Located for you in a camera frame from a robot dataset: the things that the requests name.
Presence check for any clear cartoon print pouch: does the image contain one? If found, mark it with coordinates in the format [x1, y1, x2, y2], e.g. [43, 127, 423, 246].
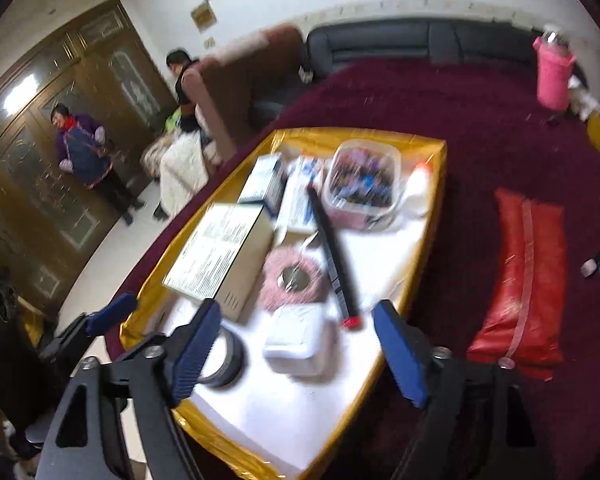
[321, 140, 402, 227]

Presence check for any pink knitted sleeve bottle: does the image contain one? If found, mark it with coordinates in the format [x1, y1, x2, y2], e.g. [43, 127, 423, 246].
[532, 24, 577, 112]

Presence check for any white medicine box green edge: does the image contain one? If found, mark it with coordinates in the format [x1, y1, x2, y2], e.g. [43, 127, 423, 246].
[161, 202, 274, 324]

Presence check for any pink fluffy pad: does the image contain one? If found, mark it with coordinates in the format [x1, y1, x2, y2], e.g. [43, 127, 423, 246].
[259, 246, 329, 312]

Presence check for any small wall plaque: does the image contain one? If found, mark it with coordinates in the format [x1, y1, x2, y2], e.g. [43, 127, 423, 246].
[190, 3, 217, 31]

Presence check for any black sofa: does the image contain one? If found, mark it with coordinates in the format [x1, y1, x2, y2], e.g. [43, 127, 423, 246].
[304, 18, 590, 88]

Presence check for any black speaker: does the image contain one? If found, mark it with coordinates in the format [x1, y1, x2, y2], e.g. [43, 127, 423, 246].
[0, 266, 67, 443]

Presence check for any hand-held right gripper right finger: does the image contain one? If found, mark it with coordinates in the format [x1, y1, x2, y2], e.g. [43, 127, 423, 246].
[372, 300, 551, 480]

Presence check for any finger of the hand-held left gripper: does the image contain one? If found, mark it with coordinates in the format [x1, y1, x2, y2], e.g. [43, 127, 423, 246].
[40, 292, 138, 359]

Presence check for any brown chair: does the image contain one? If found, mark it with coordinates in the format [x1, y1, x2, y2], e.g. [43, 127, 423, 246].
[184, 26, 307, 162]

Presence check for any small blue and white box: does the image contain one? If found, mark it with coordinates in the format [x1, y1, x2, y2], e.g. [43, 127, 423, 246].
[236, 154, 287, 209]

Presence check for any red foil snack packet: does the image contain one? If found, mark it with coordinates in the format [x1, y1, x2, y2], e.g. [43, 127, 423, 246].
[466, 187, 567, 382]

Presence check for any gold tray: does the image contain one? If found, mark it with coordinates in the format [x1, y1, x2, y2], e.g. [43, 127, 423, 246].
[118, 127, 449, 480]

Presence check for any black tube with red cap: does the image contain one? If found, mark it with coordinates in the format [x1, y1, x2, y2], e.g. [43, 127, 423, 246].
[306, 185, 364, 331]

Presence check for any small white squeeze bottle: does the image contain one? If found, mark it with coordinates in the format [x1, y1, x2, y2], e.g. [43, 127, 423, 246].
[261, 305, 337, 379]

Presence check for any brown wooden door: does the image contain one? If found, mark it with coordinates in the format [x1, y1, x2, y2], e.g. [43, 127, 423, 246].
[0, 0, 182, 313]

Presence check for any long white ointment box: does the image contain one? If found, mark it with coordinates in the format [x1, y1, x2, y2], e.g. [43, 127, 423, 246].
[274, 154, 324, 237]

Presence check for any white bottle with orange cap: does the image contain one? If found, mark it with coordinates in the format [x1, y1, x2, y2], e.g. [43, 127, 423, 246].
[401, 159, 442, 219]

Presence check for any black tape roll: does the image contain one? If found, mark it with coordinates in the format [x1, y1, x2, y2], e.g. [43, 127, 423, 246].
[199, 326, 247, 389]

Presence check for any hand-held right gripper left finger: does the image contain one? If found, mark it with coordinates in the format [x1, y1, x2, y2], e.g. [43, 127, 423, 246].
[35, 299, 223, 480]

